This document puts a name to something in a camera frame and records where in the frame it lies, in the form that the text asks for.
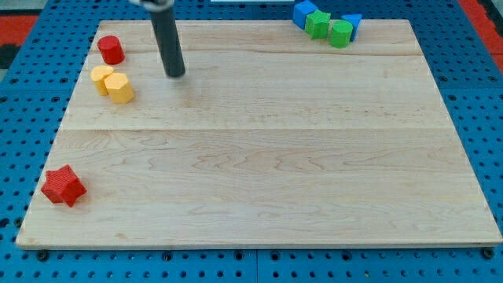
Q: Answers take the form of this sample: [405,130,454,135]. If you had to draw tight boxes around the yellow heart block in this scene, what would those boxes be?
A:
[90,65,115,96]

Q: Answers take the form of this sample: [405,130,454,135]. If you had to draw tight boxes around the green star block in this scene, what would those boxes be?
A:
[304,9,331,39]

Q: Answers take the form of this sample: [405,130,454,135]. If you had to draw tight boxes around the green cylinder block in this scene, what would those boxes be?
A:
[329,20,353,49]

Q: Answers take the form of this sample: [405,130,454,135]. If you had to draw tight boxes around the red star block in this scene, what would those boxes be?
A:
[41,165,87,208]

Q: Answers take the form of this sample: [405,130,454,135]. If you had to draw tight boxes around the red cylinder block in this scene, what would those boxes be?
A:
[97,35,125,65]

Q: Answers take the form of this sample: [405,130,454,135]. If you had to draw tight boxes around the silver rod mount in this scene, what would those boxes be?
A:
[129,0,174,13]

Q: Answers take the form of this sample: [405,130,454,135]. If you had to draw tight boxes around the blue cube block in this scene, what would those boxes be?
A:
[292,0,318,30]

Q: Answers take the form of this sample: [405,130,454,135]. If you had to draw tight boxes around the blue triangle block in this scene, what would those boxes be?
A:
[341,13,362,42]

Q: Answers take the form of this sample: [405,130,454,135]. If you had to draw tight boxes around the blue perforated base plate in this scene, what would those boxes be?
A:
[1,1,502,282]

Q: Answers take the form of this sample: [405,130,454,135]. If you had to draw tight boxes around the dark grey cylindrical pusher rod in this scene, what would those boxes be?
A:
[149,1,185,77]

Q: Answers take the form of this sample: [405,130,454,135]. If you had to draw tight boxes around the light wooden board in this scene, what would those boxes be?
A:
[16,20,502,250]

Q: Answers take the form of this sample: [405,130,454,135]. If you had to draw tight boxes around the yellow hexagon block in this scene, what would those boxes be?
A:
[105,72,135,104]

